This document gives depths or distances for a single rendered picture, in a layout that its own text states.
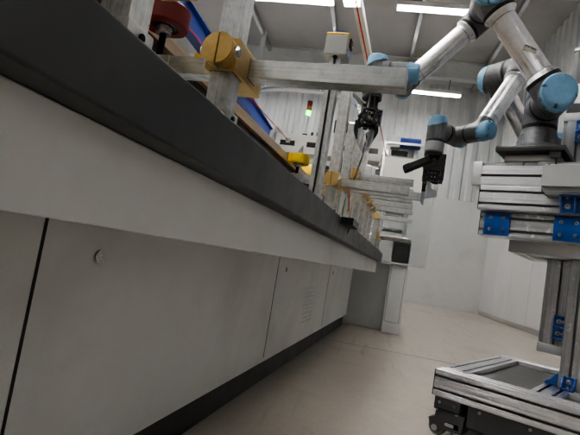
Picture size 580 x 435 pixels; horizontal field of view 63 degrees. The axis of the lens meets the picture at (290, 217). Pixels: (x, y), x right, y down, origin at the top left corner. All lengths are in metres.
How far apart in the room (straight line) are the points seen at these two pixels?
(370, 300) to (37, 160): 4.25
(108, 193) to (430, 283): 10.59
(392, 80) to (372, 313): 3.95
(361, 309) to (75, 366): 3.86
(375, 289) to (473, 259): 6.73
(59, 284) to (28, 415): 0.19
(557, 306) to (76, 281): 1.69
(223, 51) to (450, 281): 10.49
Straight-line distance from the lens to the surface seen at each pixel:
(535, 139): 1.89
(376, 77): 0.73
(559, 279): 2.06
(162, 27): 0.88
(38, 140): 0.45
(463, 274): 11.11
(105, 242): 0.88
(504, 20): 1.91
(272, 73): 0.77
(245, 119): 1.35
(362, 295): 4.58
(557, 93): 1.81
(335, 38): 1.54
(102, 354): 0.95
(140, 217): 0.58
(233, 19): 0.78
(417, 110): 11.60
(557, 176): 1.72
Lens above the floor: 0.52
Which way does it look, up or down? 5 degrees up
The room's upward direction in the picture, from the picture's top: 9 degrees clockwise
